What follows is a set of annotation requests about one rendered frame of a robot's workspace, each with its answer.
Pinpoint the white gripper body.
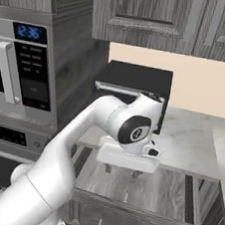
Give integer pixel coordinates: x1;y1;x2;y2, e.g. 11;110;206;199
95;134;163;176

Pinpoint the grey wood open drawer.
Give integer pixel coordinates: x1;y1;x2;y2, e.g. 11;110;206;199
65;139;225;225

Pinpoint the black toaster oven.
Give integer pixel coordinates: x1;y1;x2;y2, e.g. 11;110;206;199
88;58;175;136

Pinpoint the grey wood tall oven cabinet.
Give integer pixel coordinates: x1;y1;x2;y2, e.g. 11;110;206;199
29;0;117;143

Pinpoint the silver microwave oven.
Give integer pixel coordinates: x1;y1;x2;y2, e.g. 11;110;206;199
0;5;73;135

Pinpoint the silver toaster oven handle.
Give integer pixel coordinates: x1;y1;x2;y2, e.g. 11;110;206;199
94;80;143;98

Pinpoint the silver microwave door handle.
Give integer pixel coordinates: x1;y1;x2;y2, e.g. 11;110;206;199
0;41;29;107

